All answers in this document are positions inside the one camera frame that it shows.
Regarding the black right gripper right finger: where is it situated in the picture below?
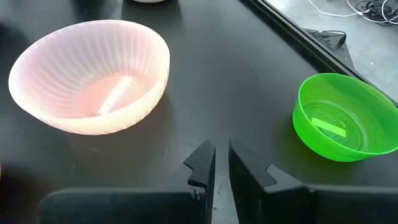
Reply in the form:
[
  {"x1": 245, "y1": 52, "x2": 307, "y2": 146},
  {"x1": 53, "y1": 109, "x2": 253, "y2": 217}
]
[{"x1": 228, "y1": 139, "x2": 398, "y2": 224}]

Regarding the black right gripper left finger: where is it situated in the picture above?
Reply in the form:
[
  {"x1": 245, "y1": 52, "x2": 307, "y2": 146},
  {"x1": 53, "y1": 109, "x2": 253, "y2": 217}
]
[{"x1": 39, "y1": 139, "x2": 216, "y2": 224}]

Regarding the green plastic bowl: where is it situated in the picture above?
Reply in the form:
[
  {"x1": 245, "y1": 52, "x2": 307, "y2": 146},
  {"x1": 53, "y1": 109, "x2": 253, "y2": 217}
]
[{"x1": 292, "y1": 73, "x2": 398, "y2": 162}]

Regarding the pink ribbed translucent bowl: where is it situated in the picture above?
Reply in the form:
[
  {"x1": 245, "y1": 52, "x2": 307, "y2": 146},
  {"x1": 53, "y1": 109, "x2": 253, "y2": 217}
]
[{"x1": 8, "y1": 19, "x2": 171, "y2": 136}]

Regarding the black corner bracket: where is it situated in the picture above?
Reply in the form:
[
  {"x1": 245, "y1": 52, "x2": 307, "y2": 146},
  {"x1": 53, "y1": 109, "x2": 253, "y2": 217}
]
[{"x1": 303, "y1": 28, "x2": 356, "y2": 71}]

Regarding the black table edge rail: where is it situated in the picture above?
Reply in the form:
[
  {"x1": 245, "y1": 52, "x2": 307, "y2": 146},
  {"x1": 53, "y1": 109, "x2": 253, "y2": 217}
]
[{"x1": 241, "y1": 0, "x2": 398, "y2": 108}]

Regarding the white cable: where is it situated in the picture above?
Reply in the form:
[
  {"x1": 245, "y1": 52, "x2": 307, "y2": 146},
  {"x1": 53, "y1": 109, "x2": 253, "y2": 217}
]
[{"x1": 308, "y1": 0, "x2": 398, "y2": 26}]

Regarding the black cable bundle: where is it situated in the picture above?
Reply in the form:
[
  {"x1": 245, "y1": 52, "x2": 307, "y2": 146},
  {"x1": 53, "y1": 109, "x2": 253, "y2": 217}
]
[{"x1": 354, "y1": 0, "x2": 398, "y2": 22}]

